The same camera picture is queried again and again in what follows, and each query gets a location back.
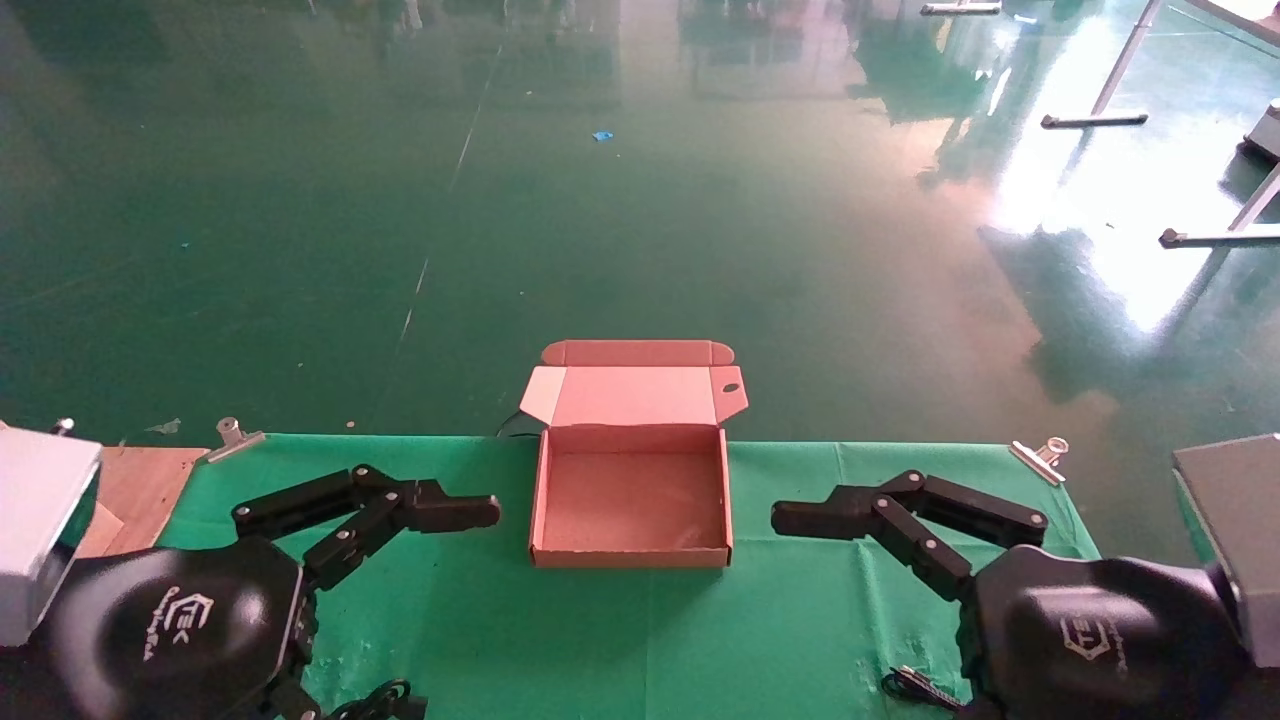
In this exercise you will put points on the grey metal table leg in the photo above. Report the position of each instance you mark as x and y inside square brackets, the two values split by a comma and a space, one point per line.
[1215, 238]
[1095, 120]

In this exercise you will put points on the white table top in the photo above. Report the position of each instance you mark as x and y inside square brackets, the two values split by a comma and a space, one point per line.
[1245, 15]

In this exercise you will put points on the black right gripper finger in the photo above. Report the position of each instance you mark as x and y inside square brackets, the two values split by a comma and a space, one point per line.
[978, 710]
[830, 515]

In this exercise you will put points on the open brown cardboard box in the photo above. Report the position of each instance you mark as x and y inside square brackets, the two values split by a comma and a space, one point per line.
[632, 500]

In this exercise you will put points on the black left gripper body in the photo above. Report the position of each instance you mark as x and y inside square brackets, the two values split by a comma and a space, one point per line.
[170, 620]

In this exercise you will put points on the brown wooden board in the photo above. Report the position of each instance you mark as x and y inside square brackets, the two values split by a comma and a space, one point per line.
[145, 485]

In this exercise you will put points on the pale paper floor scrap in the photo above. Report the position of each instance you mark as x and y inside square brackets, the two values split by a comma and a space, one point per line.
[165, 427]

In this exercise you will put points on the silver binder clip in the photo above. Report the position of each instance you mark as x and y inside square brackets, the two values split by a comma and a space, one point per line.
[235, 442]
[1040, 460]

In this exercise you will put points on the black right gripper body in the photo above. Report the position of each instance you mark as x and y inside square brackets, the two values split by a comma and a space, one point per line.
[1100, 640]

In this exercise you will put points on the green table cloth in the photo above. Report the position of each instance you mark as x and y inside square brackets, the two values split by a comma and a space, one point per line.
[640, 640]

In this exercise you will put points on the flat brown cardboard sheet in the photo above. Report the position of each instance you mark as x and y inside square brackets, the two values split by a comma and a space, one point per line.
[100, 530]

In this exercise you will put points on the grey machine base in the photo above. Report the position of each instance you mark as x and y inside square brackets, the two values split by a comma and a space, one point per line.
[1265, 135]

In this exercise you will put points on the short grey metal foot bar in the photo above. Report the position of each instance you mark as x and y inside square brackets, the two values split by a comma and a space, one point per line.
[960, 7]

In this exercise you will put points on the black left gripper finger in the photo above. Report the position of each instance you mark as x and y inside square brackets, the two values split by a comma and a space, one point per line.
[295, 702]
[440, 508]

